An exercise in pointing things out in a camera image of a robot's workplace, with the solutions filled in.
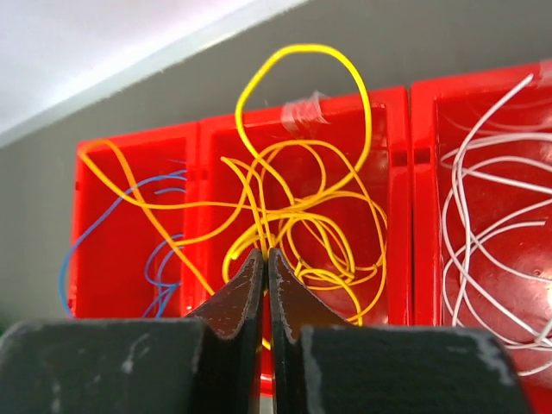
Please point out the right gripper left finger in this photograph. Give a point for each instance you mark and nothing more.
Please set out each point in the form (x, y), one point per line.
(206, 362)

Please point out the red divided plastic bin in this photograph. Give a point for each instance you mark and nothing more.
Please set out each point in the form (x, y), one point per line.
(432, 208)

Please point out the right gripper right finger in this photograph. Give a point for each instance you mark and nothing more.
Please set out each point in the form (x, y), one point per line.
(322, 364)

